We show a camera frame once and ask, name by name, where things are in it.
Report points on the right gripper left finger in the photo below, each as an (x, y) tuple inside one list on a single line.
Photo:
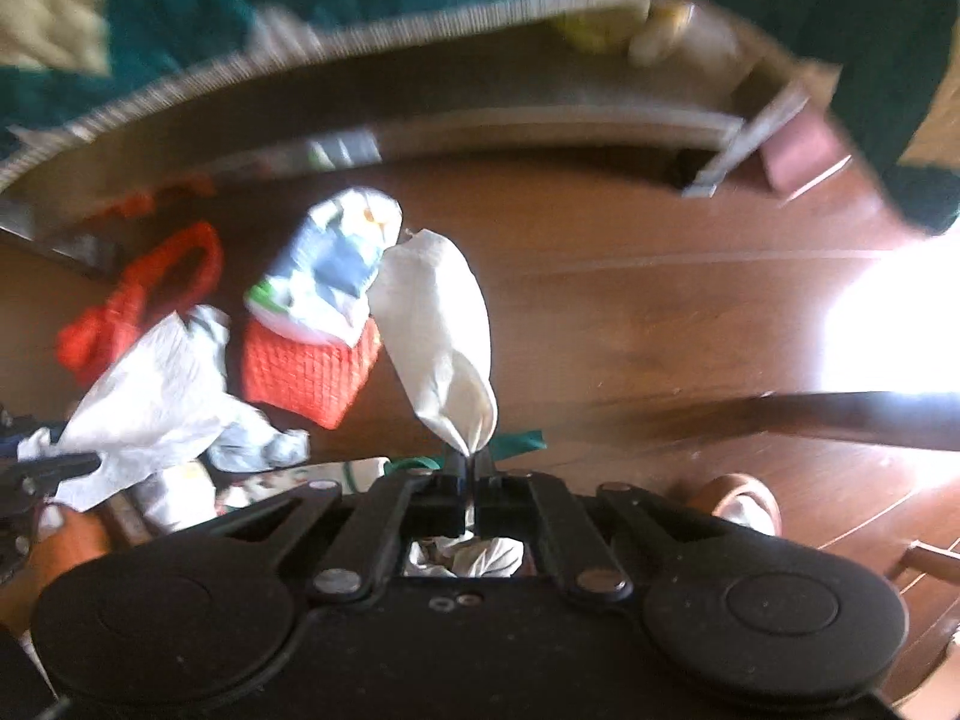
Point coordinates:
[(443, 504)]

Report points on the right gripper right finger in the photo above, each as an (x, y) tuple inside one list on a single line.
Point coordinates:
[(501, 502)]

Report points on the white plastic bag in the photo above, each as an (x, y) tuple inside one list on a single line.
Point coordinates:
[(155, 415)]

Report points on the orange red mesh bag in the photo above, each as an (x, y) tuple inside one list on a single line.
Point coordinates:
[(178, 274)]

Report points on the red knitted pouch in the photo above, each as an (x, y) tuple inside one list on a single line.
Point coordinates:
[(319, 382)]

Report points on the blue white plastic wrapper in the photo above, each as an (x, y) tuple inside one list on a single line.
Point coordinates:
[(316, 289)]

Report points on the teal cream zigzag quilt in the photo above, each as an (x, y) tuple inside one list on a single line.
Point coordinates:
[(75, 69)]

